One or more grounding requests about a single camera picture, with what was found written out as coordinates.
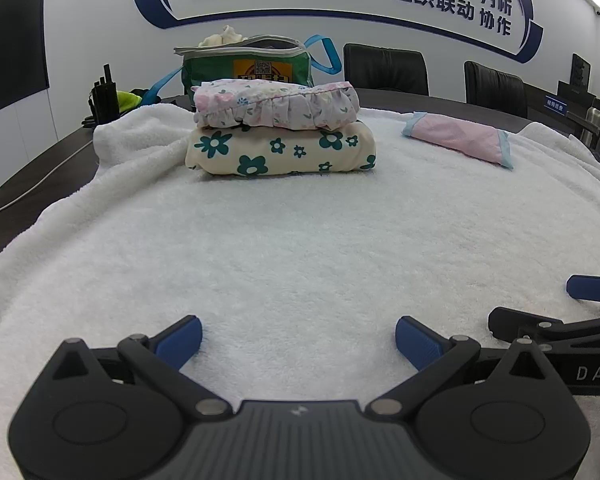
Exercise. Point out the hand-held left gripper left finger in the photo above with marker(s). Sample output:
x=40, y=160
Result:
x=182, y=342

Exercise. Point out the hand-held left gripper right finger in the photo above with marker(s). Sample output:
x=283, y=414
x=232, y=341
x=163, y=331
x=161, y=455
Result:
x=417, y=342

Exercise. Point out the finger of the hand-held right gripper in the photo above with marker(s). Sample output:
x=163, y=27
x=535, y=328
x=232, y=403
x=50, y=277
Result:
x=587, y=287
x=515, y=321

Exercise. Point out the pink floral garment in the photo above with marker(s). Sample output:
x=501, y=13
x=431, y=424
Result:
x=280, y=105

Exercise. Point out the white fluffy towel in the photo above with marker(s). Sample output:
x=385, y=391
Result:
x=300, y=240

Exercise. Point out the metal thermos flask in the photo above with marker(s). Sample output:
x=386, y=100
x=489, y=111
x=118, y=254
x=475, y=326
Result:
x=596, y=120

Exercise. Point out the blue desk sign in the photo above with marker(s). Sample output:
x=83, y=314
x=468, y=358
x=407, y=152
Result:
x=555, y=105

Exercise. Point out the pink cloth with blue trim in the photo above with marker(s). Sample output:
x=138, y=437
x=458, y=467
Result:
x=455, y=135

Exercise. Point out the black desk monitor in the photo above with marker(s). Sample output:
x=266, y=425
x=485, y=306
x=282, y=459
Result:
x=580, y=72

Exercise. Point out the black office chair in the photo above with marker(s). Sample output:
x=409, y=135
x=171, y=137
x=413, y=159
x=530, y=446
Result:
x=385, y=67
x=495, y=90

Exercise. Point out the cream garment with green flowers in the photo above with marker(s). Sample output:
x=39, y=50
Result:
x=290, y=152

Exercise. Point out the yellow-green item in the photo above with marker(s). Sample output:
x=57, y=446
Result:
x=127, y=100

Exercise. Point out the black radio in charger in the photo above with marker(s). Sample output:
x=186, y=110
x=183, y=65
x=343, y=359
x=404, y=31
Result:
x=105, y=100

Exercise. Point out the cream cloth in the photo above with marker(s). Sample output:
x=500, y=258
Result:
x=222, y=37

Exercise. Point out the blue wall lettering decal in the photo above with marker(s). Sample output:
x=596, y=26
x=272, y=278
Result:
x=150, y=5

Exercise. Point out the dark wall screen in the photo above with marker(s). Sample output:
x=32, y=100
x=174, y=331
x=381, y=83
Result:
x=10, y=45

